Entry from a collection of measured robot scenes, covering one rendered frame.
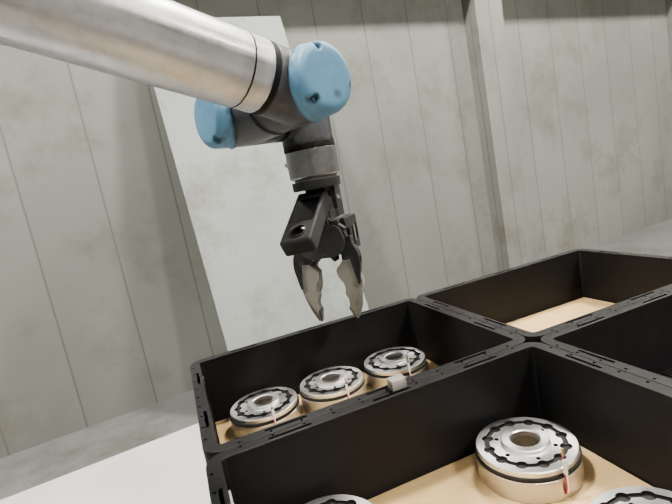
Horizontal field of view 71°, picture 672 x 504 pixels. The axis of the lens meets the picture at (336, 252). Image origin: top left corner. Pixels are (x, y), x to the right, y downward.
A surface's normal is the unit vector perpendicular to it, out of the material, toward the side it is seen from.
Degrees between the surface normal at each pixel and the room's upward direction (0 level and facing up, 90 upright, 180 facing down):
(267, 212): 76
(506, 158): 90
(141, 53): 132
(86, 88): 90
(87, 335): 90
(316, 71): 90
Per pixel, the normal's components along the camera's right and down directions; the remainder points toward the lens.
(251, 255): 0.39, -0.18
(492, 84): 0.45, 0.06
